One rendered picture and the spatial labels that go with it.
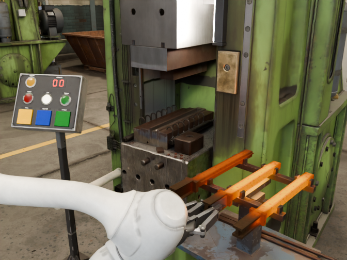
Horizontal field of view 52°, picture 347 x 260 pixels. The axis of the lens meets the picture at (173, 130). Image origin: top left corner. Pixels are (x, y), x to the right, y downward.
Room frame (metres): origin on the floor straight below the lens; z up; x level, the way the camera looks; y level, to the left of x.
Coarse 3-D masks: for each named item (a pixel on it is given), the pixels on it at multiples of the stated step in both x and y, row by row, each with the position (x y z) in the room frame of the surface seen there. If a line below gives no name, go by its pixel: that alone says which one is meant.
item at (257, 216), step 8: (304, 176) 1.02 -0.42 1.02; (312, 176) 1.03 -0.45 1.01; (296, 184) 0.97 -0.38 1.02; (304, 184) 0.98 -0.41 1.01; (280, 192) 0.92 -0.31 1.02; (288, 192) 0.92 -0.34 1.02; (296, 192) 0.95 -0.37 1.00; (272, 200) 0.87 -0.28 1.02; (280, 200) 0.87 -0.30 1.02; (288, 200) 0.91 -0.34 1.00; (264, 208) 0.83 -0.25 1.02; (272, 208) 0.84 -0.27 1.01; (248, 216) 0.79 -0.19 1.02; (256, 216) 0.79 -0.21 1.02; (264, 216) 0.79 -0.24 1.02; (240, 224) 0.75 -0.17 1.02; (248, 224) 0.75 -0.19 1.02; (256, 224) 0.79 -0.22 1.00; (264, 224) 0.79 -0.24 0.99; (240, 232) 0.74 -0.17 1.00; (248, 232) 0.76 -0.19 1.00
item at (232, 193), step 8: (264, 168) 1.08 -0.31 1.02; (272, 168) 1.08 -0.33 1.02; (248, 176) 1.02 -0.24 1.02; (256, 176) 1.02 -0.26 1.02; (264, 176) 1.04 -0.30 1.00; (240, 184) 0.97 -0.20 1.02; (248, 184) 0.97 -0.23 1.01; (256, 184) 1.01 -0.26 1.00; (216, 192) 0.90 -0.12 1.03; (224, 192) 0.90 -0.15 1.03; (232, 192) 0.92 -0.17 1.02; (208, 200) 0.86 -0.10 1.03; (216, 200) 0.86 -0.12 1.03; (208, 208) 0.84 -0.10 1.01
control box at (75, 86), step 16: (48, 80) 1.76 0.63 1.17; (64, 80) 1.75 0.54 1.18; (80, 80) 1.74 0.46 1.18; (16, 96) 1.75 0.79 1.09; (32, 96) 1.73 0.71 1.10; (80, 96) 1.70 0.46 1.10; (16, 112) 1.70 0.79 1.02; (80, 112) 1.69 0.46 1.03; (32, 128) 1.66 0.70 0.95; (48, 128) 1.64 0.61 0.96; (64, 128) 1.62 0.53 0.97; (80, 128) 1.67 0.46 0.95
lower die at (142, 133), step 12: (192, 108) 1.89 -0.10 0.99; (204, 108) 1.85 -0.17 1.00; (156, 120) 1.71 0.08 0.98; (168, 120) 1.65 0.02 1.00; (180, 120) 1.65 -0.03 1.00; (192, 120) 1.67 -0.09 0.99; (204, 120) 1.75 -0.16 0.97; (144, 132) 1.56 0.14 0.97; (168, 132) 1.50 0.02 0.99; (180, 132) 1.56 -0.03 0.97; (156, 144) 1.52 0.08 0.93; (168, 144) 1.49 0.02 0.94
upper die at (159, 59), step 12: (132, 48) 1.59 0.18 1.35; (144, 48) 1.55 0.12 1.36; (156, 48) 1.51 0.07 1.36; (168, 48) 1.49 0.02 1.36; (180, 48) 1.56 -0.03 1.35; (192, 48) 1.64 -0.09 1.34; (204, 48) 1.73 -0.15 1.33; (132, 60) 1.59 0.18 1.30; (144, 60) 1.55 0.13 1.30; (156, 60) 1.51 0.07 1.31; (168, 60) 1.49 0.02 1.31; (180, 60) 1.56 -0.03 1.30; (192, 60) 1.64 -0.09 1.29; (204, 60) 1.73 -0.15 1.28
